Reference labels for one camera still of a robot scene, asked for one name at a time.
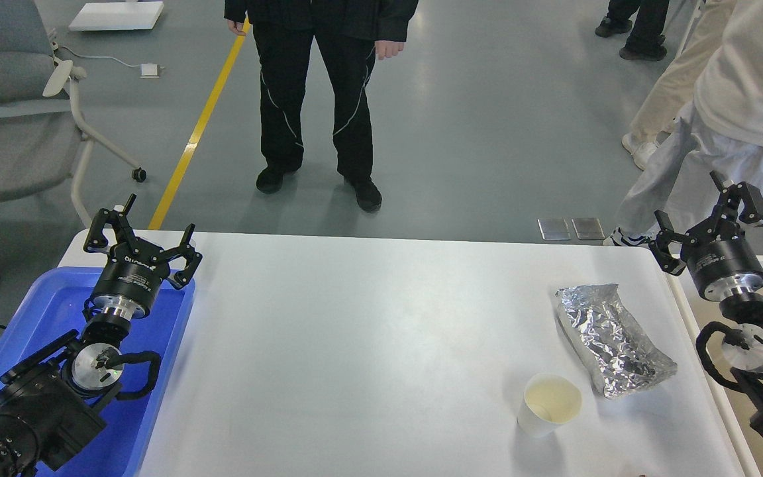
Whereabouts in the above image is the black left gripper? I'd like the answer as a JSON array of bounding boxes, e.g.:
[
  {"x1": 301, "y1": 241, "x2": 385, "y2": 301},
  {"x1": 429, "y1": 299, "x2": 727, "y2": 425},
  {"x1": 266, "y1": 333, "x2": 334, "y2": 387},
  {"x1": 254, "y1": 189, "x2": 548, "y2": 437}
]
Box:
[{"x1": 83, "y1": 193, "x2": 203, "y2": 319}]

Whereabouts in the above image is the right metal floor plate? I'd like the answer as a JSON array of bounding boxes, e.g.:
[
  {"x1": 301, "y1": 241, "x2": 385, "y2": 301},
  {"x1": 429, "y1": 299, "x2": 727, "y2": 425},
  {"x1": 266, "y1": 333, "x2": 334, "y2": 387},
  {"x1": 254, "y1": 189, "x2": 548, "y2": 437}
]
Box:
[{"x1": 570, "y1": 217, "x2": 605, "y2": 241}]

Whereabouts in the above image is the left metal floor plate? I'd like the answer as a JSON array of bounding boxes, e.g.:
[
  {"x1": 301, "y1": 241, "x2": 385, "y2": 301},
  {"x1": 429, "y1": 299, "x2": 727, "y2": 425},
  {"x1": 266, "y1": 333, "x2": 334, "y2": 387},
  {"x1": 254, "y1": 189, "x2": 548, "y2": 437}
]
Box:
[{"x1": 538, "y1": 218, "x2": 572, "y2": 241}]

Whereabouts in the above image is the white power adapter with cable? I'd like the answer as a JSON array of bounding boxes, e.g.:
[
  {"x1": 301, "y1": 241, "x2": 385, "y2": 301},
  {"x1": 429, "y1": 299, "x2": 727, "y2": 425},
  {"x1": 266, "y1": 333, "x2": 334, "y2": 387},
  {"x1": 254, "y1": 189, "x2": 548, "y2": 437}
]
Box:
[{"x1": 51, "y1": 40, "x2": 164, "y2": 79}]

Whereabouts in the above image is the person in white clothes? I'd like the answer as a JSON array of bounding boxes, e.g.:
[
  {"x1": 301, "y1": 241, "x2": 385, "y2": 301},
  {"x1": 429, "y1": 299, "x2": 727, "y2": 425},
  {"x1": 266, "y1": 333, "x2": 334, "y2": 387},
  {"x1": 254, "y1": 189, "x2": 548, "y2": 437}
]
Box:
[{"x1": 603, "y1": 1, "x2": 763, "y2": 246}]

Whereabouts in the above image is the silver foil bag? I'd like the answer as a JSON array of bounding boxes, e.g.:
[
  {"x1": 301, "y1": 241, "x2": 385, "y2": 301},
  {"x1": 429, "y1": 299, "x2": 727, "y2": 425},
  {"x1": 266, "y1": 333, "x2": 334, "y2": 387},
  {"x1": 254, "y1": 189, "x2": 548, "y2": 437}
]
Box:
[{"x1": 554, "y1": 284, "x2": 678, "y2": 399}]

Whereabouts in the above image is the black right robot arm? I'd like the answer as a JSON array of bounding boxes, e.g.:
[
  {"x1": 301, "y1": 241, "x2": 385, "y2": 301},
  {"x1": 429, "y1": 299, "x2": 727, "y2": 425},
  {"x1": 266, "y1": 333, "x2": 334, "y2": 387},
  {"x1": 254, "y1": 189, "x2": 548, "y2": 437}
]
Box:
[{"x1": 649, "y1": 172, "x2": 763, "y2": 438}]

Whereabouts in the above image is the white paper cup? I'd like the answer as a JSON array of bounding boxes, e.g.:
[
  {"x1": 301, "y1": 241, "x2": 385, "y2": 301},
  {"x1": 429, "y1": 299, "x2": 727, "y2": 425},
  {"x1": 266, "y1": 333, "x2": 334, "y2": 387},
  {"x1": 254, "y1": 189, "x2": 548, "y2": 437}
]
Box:
[{"x1": 517, "y1": 372, "x2": 584, "y2": 438}]

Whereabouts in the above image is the person in black clothes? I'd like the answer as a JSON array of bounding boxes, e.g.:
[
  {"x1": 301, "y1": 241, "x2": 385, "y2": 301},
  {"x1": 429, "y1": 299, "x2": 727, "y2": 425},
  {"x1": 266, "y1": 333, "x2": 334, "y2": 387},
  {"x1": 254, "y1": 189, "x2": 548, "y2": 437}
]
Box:
[{"x1": 225, "y1": 0, "x2": 420, "y2": 213}]

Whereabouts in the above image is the person in beige trousers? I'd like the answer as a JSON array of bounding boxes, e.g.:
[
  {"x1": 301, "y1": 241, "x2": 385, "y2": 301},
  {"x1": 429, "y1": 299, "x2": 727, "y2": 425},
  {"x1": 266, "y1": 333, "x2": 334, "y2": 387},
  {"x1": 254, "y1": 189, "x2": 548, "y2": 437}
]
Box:
[{"x1": 621, "y1": 1, "x2": 736, "y2": 170}]

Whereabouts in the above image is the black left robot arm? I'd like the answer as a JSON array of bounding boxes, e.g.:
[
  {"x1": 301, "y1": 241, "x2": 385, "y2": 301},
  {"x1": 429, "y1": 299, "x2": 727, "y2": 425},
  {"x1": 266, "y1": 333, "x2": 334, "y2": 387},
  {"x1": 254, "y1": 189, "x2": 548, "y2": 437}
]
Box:
[{"x1": 0, "y1": 194, "x2": 203, "y2": 476}]

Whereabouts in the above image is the metal floor plate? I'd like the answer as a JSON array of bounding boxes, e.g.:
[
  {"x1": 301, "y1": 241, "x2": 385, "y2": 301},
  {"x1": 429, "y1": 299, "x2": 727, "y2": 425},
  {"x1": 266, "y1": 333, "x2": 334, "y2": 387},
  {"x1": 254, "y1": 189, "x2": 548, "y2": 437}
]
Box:
[
  {"x1": 570, "y1": 217, "x2": 605, "y2": 241},
  {"x1": 538, "y1": 218, "x2": 572, "y2": 241}
]

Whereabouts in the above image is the white foam board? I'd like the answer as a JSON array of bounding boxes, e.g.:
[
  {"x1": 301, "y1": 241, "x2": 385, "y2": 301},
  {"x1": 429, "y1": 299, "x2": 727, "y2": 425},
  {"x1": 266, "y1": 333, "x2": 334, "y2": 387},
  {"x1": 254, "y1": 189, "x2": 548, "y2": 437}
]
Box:
[{"x1": 68, "y1": 1, "x2": 165, "y2": 31}]

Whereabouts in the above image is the grey office chair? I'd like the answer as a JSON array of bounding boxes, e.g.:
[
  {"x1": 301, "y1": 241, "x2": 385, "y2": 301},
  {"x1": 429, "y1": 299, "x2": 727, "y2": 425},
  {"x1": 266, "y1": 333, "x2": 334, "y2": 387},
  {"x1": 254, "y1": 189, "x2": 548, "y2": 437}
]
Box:
[{"x1": 0, "y1": 1, "x2": 146, "y2": 225}]

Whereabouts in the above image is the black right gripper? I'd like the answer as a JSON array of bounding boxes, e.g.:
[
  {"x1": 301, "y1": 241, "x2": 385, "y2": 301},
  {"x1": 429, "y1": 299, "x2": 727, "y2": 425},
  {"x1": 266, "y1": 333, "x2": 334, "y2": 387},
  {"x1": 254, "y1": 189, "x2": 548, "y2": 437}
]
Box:
[{"x1": 648, "y1": 171, "x2": 763, "y2": 301}]

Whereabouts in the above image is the person in dark trousers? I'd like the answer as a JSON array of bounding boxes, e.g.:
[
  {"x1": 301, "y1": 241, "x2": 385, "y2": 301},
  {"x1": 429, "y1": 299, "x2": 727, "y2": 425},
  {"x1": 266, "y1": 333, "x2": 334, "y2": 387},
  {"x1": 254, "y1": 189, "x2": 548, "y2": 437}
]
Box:
[{"x1": 595, "y1": 1, "x2": 670, "y2": 62}]

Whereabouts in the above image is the blue plastic tray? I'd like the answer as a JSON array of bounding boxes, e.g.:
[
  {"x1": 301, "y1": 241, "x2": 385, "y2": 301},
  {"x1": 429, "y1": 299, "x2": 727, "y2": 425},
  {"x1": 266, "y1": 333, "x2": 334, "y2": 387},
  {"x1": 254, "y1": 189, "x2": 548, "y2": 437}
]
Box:
[{"x1": 0, "y1": 268, "x2": 196, "y2": 476}]

